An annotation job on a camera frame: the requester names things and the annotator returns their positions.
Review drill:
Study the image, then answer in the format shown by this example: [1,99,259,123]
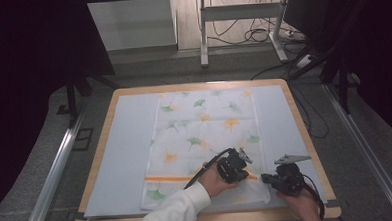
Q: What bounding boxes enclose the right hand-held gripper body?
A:
[270,153,314,198]

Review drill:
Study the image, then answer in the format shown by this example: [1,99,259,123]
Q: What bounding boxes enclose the white metal stand frame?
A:
[197,0,295,69]

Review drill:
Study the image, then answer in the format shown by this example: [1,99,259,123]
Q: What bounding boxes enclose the person's right hand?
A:
[275,184,324,221]

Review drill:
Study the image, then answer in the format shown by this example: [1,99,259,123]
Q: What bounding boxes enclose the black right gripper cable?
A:
[301,172,326,221]

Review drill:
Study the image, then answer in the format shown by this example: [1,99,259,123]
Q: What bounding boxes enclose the dark floor outlet cover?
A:
[71,127,97,152]

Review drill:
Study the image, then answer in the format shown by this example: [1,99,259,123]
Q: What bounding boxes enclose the dark curtain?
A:
[0,0,121,215]
[283,0,392,155]

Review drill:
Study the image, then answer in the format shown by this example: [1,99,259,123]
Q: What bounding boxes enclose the person's left hand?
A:
[197,160,239,199]

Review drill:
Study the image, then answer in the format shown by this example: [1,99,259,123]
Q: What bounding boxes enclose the white leaf-print cloth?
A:
[135,86,273,213]

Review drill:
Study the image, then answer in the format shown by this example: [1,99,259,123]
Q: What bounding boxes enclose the pale blue table mat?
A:
[77,82,330,220]

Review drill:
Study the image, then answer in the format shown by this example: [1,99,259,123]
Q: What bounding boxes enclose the white power strip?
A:
[295,53,317,70]
[280,28,307,42]

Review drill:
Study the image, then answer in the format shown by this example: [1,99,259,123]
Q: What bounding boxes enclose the black looped floor cable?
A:
[205,0,284,48]

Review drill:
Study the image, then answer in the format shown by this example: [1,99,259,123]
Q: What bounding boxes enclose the long black floor cable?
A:
[249,58,330,143]

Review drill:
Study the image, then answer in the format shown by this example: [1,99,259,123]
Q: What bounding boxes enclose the white cabinet panel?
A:
[87,0,179,53]

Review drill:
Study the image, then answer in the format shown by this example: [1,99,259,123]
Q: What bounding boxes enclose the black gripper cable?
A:
[182,147,237,191]
[301,172,326,221]

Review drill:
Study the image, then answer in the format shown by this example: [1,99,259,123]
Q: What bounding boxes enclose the aluminium floor rail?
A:
[17,123,87,221]
[322,80,392,221]

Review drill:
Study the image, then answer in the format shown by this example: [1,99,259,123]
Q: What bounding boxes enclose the black metal stand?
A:
[64,68,123,127]
[286,43,352,117]

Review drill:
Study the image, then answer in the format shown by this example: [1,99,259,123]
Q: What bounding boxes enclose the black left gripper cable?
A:
[182,147,237,191]

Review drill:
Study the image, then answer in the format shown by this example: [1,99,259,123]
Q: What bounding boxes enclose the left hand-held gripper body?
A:
[215,146,254,185]

